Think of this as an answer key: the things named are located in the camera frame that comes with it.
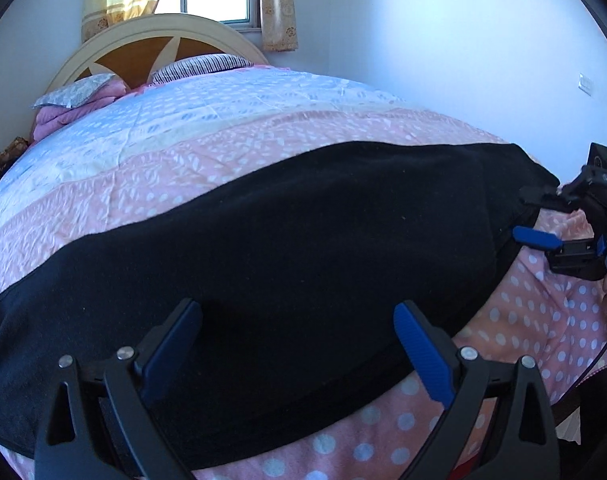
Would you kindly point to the narrow yellow curtain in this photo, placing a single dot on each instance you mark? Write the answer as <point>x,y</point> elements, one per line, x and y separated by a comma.
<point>279,10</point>

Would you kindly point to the black pants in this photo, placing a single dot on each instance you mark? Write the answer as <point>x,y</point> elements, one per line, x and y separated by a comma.
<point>293,240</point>

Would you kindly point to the cream and wood headboard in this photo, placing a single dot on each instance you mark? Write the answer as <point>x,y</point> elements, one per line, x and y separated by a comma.
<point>133,27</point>

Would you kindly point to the striped pillow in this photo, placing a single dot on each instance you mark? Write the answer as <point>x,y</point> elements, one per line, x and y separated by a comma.
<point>203,64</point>

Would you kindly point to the grey floral pillow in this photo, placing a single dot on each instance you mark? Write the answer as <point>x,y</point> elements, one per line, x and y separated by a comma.
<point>73,91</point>

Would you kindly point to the person's dark clothing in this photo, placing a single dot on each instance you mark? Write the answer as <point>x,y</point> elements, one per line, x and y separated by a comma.
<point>596,410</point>

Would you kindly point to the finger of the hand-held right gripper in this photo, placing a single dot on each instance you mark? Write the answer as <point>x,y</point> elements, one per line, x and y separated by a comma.
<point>543,197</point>
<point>533,236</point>

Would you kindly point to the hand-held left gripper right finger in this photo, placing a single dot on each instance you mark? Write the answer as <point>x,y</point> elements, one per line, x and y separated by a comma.
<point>423,355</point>

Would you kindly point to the folded pink blanket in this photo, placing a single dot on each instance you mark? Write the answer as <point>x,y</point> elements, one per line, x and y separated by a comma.
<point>63,117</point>

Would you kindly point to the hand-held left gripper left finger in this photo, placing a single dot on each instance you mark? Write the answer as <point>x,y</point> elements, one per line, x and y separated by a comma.
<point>176,345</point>

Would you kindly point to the pink and blue dotted quilt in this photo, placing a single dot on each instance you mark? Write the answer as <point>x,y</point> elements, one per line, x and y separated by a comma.
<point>233,125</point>

